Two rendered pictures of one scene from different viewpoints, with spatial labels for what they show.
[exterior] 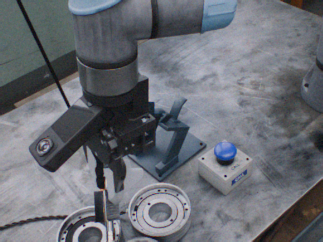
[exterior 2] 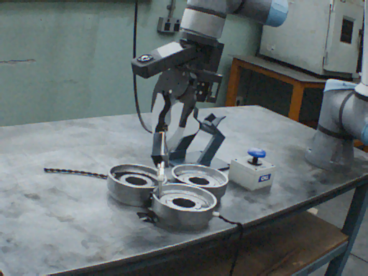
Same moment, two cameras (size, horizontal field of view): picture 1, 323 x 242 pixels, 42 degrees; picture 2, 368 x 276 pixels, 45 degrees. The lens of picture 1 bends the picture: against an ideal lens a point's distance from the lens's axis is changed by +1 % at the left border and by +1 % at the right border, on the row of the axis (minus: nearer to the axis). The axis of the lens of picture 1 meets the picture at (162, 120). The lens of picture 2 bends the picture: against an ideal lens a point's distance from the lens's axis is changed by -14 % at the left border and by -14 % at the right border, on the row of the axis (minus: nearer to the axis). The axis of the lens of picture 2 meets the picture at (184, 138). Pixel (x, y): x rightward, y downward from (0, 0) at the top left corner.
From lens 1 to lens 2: 0.54 m
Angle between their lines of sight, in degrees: 27
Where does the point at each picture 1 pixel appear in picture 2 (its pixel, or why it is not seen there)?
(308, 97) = (311, 155)
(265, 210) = (283, 201)
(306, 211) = (295, 262)
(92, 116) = (185, 47)
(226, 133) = not seen: hidden behind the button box
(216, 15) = (277, 11)
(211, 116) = (235, 155)
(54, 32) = not seen: hidden behind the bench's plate
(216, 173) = (247, 167)
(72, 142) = (167, 58)
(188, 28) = (261, 11)
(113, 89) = (208, 29)
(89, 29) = not seen: outside the picture
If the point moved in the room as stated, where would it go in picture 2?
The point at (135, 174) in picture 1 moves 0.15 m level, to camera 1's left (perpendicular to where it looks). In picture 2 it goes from (193, 123) to (108, 113)
